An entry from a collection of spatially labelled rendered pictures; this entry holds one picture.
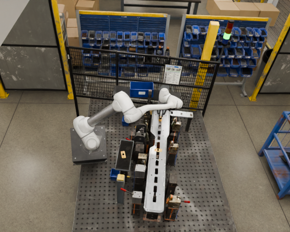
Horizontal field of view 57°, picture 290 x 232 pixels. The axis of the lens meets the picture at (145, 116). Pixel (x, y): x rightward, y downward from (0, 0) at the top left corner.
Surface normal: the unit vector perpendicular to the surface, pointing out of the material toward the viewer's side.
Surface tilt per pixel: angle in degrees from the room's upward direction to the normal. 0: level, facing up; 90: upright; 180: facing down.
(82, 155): 44
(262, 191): 0
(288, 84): 92
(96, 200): 0
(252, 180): 0
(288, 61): 93
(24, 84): 93
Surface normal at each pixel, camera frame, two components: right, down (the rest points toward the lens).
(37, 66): 0.09, 0.72
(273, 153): 0.07, -0.71
